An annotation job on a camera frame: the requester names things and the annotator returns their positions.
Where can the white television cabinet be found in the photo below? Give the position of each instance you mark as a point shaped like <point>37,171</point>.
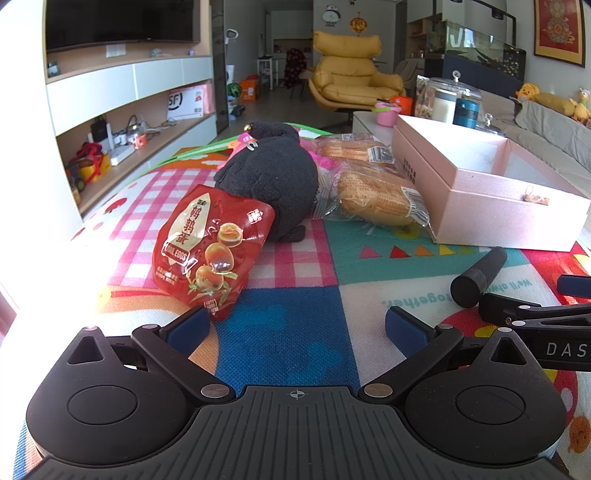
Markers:
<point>129,101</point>

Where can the dark floral cloth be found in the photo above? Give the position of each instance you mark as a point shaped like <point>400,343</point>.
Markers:
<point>294,67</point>

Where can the watermelon ball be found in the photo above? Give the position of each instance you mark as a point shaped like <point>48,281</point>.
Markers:
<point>234,90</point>

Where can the white SF parcel box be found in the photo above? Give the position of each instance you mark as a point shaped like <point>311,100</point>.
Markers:
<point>190,99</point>

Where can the orange bucket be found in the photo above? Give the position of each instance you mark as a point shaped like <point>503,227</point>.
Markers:
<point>404,104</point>

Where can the black cylinder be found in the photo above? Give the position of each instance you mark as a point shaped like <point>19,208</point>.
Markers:
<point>478,277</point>

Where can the black plush toy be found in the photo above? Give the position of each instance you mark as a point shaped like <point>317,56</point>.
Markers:
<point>270,182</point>

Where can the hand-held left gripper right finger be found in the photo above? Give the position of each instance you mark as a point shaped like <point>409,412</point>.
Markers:
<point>406,328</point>

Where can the teal bottle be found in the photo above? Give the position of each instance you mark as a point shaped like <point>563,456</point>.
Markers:
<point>466,113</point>

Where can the yellow plush toy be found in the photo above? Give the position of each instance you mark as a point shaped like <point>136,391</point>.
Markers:
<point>528,91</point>

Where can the white stool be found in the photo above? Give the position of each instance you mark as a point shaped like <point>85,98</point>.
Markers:
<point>268,71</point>

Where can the bread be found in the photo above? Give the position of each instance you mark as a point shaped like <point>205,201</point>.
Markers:
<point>374,194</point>
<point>355,148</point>

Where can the black paper bag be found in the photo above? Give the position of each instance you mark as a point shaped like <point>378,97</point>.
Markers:
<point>98,133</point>

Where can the wooden shelf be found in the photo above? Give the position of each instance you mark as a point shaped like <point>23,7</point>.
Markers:
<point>418,39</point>

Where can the large glass jar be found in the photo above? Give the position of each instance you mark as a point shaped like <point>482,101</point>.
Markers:
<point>427,99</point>

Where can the white stick vacuum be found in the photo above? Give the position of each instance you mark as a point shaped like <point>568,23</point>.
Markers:
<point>232,35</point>

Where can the red framed picture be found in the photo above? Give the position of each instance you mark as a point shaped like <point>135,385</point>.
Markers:
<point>558,30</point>

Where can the panda wall clock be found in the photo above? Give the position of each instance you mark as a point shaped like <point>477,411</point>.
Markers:
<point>331,14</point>

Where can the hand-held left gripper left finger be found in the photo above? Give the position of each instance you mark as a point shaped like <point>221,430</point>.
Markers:
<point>187,328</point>

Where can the yellow wall ornament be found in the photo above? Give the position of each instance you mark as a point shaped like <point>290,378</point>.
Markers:
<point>357,24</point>

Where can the yellow duck plush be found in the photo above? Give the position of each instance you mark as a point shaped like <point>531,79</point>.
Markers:
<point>582,106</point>

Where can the colourful play mat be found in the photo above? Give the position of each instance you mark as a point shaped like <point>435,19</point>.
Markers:
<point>295,314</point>

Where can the red snack packet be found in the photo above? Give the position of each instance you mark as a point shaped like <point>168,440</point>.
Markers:
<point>203,249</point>

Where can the beige sofa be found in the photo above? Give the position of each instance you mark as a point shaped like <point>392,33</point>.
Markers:
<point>549,143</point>

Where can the white bottle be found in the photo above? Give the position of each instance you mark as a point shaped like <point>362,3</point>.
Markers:
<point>444,107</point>

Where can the yellow armchair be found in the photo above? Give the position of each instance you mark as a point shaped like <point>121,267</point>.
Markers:
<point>353,69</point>

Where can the pink toy bucket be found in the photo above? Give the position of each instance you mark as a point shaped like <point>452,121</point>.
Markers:
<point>387,115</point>

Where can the white coffee table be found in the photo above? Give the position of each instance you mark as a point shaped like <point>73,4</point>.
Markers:
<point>369,124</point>

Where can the orange carton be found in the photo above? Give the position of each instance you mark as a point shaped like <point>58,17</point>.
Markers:
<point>250,90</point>

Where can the pink cardboard box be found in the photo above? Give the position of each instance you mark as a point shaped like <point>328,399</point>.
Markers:
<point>485,198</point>

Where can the glass fish tank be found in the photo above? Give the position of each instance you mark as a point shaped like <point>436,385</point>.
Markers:
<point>480,48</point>

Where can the black television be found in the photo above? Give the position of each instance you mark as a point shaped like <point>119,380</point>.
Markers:
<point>117,23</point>

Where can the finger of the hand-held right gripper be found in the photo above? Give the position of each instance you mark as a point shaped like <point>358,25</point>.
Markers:
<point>575,285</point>
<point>501,307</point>

